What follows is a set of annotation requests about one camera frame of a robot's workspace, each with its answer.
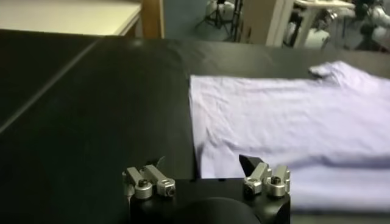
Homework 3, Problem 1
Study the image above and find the white rectangular table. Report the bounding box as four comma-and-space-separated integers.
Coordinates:
0, 0, 143, 38

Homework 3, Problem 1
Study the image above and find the black tripod stand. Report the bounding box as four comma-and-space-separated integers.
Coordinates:
194, 0, 245, 43

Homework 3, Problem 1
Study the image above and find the tall cardboard box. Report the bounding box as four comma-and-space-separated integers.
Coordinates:
239, 0, 295, 48

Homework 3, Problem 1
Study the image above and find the white height-adjustable desk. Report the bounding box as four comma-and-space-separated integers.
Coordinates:
291, 0, 356, 50

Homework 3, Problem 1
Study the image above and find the narrow black table cover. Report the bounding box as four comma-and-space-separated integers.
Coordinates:
0, 29, 100, 129

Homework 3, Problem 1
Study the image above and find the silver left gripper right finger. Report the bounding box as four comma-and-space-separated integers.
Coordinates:
238, 153, 291, 198

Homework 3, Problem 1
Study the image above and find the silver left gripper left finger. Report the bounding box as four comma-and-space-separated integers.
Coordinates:
121, 155, 177, 200

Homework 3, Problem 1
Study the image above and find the white rounded robot base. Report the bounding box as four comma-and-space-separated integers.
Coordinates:
205, 0, 236, 18

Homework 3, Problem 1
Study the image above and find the large black table cover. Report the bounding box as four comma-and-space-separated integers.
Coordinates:
0, 35, 390, 224

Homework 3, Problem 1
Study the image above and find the lavender t-shirt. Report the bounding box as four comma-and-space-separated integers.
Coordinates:
188, 60, 390, 214

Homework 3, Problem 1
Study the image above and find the wooden folding screen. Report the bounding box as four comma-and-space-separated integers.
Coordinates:
133, 0, 166, 40

